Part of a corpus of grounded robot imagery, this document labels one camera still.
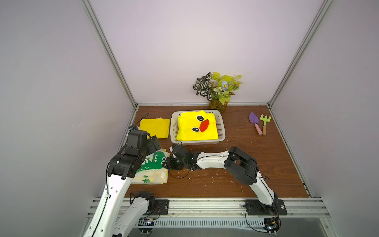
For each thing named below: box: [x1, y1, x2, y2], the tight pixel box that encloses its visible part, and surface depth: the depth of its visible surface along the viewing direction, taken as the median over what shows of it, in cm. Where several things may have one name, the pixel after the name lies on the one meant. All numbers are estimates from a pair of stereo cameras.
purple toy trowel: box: [248, 112, 264, 136], surface depth 112 cm
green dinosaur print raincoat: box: [131, 148, 171, 185], surface depth 83 cm
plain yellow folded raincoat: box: [139, 117, 171, 139], surface depth 109 cm
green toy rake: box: [259, 114, 272, 136], surface depth 112 cm
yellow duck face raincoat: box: [176, 109, 219, 142], surface depth 101 cm
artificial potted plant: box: [192, 72, 244, 114], surface depth 102 cm
